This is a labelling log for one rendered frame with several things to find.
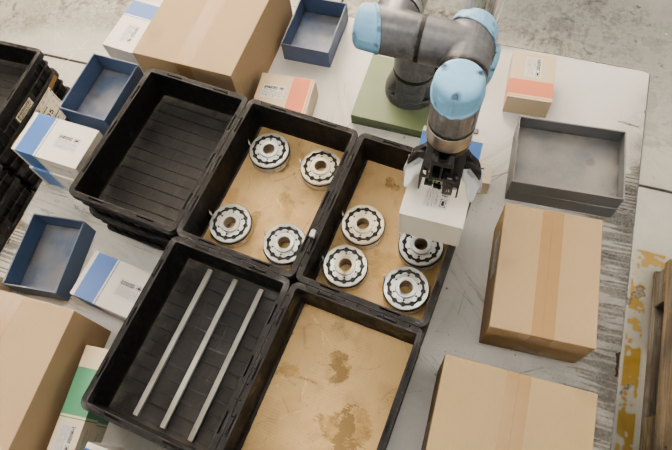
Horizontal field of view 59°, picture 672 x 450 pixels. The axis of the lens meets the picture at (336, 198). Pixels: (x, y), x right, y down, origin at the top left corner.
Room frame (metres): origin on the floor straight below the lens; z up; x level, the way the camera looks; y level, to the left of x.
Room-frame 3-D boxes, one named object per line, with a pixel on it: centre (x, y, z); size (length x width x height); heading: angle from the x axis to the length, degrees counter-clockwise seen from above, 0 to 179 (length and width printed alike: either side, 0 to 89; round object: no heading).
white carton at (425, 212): (0.51, -0.21, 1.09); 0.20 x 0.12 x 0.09; 154
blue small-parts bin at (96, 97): (1.11, 0.61, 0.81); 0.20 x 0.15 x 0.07; 152
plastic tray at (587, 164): (0.67, -0.60, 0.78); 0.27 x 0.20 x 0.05; 68
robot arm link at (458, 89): (0.49, -0.20, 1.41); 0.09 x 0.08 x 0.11; 154
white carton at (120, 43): (1.37, 0.52, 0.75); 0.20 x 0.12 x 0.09; 149
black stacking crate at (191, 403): (0.33, 0.35, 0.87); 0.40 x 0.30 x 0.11; 149
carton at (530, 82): (0.95, -0.60, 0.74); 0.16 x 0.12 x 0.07; 158
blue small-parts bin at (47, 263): (0.66, 0.77, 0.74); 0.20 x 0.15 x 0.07; 161
